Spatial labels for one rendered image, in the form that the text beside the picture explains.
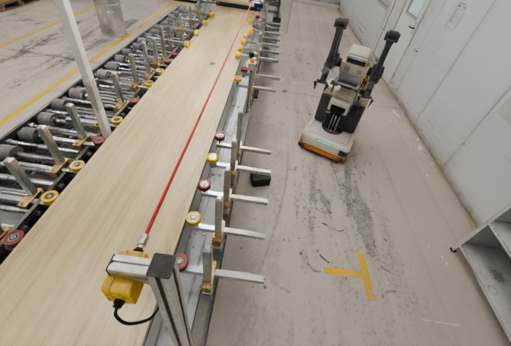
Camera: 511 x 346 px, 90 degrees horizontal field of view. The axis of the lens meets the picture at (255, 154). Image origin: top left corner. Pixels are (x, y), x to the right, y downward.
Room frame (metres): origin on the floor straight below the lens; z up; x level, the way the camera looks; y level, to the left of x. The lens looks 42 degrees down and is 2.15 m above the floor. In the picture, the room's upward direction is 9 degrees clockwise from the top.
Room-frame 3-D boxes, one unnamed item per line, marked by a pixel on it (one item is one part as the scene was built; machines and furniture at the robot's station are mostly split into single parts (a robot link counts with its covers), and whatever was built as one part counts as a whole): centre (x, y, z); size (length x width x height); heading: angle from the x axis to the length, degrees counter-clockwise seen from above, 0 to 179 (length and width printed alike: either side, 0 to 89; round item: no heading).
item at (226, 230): (0.79, 0.09, 0.81); 0.43 x 0.03 x 0.04; 91
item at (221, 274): (0.54, 0.08, 0.83); 0.43 x 0.03 x 0.04; 91
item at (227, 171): (1.00, 0.14, 0.88); 0.04 x 0.04 x 0.48; 1
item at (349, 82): (2.56, -0.82, 0.99); 0.28 x 0.16 x 0.22; 68
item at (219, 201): (0.75, 0.14, 0.93); 0.04 x 0.04 x 0.48; 1
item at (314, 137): (2.83, -0.93, 0.16); 0.67 x 0.64 x 0.25; 157
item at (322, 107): (2.91, -0.97, 0.59); 0.55 x 0.34 x 0.83; 68
